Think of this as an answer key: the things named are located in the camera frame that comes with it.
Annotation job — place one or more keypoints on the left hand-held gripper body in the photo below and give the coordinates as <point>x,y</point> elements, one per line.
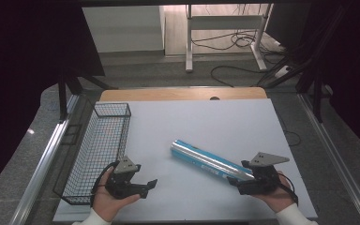
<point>122,182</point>

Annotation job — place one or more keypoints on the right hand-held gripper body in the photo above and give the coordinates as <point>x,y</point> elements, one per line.
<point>264,179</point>

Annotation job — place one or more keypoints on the long blue and silver box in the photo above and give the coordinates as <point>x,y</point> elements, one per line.
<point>203,159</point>

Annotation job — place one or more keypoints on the person's right hand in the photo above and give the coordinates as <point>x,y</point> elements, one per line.
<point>279,197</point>

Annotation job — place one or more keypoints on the person's left hand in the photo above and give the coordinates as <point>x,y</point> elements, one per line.
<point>106,201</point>

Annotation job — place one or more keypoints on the white table mat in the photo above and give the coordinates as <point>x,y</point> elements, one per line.
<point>200,122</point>

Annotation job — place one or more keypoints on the black metal stand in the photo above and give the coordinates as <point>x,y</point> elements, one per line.
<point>63,100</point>
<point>318,100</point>

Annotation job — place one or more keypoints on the white power strip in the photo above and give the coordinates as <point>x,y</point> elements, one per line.
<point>282,72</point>

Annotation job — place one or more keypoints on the dark curtain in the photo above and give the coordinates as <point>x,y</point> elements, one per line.
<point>22,78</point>
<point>350,68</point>

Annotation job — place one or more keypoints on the white cabinet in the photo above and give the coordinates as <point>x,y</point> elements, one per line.
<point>125,28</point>

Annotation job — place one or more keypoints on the aluminium rail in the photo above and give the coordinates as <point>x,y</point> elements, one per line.
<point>334,156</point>
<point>48,153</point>

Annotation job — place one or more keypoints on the white metal desk frame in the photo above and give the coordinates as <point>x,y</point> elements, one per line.
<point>225,22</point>

